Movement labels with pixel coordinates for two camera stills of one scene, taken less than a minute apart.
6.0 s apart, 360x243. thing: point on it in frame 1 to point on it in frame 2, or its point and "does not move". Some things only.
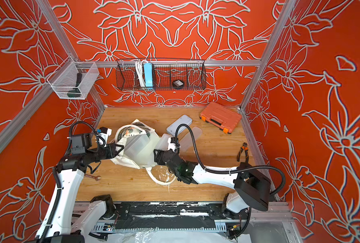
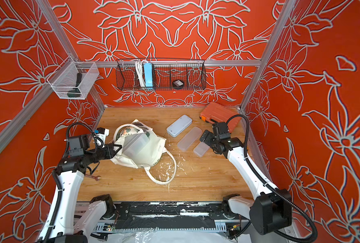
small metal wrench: (96, 177) does not move
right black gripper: (163, 154) to (209, 139)
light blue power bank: (148, 74) does not move
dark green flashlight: (76, 92) does not move
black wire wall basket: (192, 73) does not move
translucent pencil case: (163, 143) to (200, 149)
